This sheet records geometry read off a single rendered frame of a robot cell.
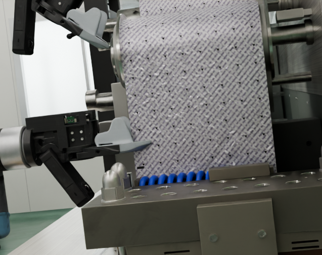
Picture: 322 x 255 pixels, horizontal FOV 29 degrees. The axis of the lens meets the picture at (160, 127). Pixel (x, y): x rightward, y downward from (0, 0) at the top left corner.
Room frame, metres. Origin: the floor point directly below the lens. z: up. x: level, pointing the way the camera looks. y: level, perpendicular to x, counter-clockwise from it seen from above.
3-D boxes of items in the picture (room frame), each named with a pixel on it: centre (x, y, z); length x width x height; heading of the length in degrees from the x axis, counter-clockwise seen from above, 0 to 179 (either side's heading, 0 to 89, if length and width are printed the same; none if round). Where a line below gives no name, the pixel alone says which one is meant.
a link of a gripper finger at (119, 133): (1.06, 0.07, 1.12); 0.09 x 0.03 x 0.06; 80
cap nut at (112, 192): (0.91, 0.08, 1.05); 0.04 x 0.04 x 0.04
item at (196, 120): (1.06, -0.07, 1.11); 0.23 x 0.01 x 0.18; 81
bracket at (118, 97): (1.18, 0.08, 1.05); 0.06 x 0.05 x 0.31; 81
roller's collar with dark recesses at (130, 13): (1.39, 0.03, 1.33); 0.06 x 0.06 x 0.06; 81
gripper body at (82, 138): (1.09, 0.17, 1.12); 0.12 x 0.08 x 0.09; 81
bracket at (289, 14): (1.09, -0.25, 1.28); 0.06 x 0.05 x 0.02; 81
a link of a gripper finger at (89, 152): (1.06, 0.11, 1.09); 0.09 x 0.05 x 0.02; 80
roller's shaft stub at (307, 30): (1.09, -0.24, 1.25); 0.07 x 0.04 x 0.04; 81
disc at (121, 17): (1.14, 0.04, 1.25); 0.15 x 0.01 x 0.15; 171
